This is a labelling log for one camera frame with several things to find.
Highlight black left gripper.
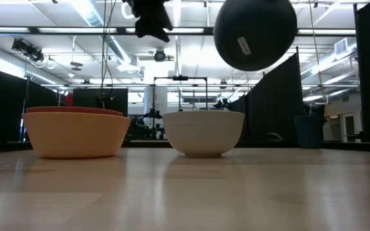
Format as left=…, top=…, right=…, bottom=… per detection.
left=122, top=0, right=174, bottom=43

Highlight dark grey plastic bowl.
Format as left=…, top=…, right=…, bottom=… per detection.
left=213, top=0, right=299, bottom=72

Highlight red plastic bowl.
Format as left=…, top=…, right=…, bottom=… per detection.
left=26, top=106, right=124, bottom=117

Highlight white plastic bowl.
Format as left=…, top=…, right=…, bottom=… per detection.
left=161, top=110, right=246, bottom=158

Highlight orange plastic bowl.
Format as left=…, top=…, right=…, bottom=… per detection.
left=22, top=111, right=132, bottom=160

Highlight black ceiling spotlight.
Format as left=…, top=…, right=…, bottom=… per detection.
left=154, top=48, right=167, bottom=62

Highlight white round pillar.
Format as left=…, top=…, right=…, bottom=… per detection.
left=143, top=86, right=168, bottom=113

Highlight black monitor screen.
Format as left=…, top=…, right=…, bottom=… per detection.
left=73, top=88, right=128, bottom=117

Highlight red angular panel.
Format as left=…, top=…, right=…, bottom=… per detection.
left=63, top=92, right=75, bottom=107

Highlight black stage light fixture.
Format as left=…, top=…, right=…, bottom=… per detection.
left=11, top=37, right=44, bottom=62

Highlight black metal frame stand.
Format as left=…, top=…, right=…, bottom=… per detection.
left=153, top=76, right=209, bottom=112

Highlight hanging black cables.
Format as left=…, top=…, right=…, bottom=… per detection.
left=98, top=0, right=114, bottom=110

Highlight white wall air vent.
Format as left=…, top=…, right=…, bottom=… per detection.
left=334, top=37, right=357, bottom=55

